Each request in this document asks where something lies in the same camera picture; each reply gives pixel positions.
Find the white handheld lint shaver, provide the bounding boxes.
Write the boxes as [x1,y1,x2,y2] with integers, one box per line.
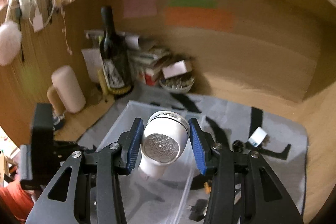
[138,110,190,180]

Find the clear plastic storage bin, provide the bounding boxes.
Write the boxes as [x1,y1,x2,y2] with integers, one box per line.
[98,101,205,223]

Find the white plug adapter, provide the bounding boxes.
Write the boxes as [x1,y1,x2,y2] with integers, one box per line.
[248,127,268,147]

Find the grey rug with black letters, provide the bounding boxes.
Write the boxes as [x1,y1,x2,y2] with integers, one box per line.
[79,85,307,223]

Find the white bowl of small items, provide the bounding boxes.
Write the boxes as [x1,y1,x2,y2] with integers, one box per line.
[159,76,195,94]

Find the stack of books and papers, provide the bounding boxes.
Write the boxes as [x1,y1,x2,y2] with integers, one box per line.
[81,30,171,83]

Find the dark wine bottle elephant label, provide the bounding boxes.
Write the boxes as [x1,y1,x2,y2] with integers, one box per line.
[100,6,134,99]

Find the orange paper note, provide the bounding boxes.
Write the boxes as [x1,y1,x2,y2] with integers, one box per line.
[165,7,235,32]

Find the white fluffy pompom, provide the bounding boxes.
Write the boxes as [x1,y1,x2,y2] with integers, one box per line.
[0,20,22,66]

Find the green paper note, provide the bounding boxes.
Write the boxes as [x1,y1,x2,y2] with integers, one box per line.
[168,0,218,9]

